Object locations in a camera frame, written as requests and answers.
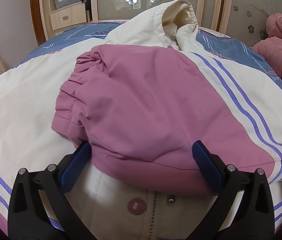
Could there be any wardrobe with frosted sliding doors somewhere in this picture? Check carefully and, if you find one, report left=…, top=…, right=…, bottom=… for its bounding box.
left=39, top=0, right=282, bottom=46

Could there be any blue striped bed sheet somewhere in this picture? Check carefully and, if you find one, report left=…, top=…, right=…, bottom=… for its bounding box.
left=21, top=21, right=282, bottom=90

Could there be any brown wooden door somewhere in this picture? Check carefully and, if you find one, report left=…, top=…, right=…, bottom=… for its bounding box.
left=30, top=0, right=46, bottom=46

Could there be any white and pink hooded jacket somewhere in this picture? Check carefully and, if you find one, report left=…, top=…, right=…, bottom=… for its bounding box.
left=0, top=0, right=282, bottom=239

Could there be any wardrobe drawer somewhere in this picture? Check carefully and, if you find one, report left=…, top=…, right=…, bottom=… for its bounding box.
left=50, top=3, right=88, bottom=30

